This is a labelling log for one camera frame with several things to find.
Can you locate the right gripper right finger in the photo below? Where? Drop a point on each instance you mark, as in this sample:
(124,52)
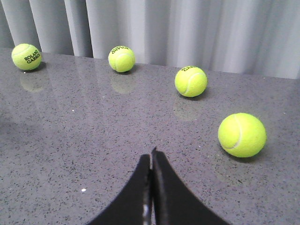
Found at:
(174,203)

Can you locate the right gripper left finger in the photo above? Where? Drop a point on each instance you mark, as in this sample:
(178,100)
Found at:
(133,205)

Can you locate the nearest right tennis ball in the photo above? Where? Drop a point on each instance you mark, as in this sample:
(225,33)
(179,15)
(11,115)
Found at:
(242,135)

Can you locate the centre tennis ball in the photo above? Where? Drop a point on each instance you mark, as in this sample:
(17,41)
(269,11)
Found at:
(121,59)

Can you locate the Roland Garros tennis ball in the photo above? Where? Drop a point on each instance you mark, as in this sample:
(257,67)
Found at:
(26,57)

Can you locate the grey pleated curtain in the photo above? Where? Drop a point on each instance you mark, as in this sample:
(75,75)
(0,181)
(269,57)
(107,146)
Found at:
(259,37)

